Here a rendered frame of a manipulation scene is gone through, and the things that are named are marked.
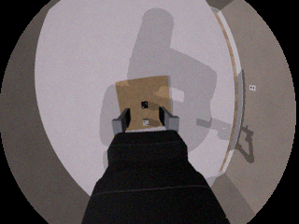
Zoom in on black die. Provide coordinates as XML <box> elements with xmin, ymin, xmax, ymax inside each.
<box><xmin>141</xmin><ymin>101</ymin><xmax>148</xmax><ymax>109</ymax></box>

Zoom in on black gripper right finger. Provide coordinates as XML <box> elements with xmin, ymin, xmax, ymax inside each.
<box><xmin>159</xmin><ymin>106</ymin><xmax>179</xmax><ymax>132</ymax></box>

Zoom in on grey die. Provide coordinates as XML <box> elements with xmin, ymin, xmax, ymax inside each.
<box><xmin>143</xmin><ymin>119</ymin><xmax>150</xmax><ymax>126</ymax></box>

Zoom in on brown square mat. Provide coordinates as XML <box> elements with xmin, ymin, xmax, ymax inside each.
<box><xmin>115</xmin><ymin>76</ymin><xmax>171</xmax><ymax>131</ymax></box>

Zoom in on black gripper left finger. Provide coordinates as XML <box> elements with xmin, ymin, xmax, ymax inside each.
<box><xmin>111</xmin><ymin>108</ymin><xmax>131</xmax><ymax>136</ymax></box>

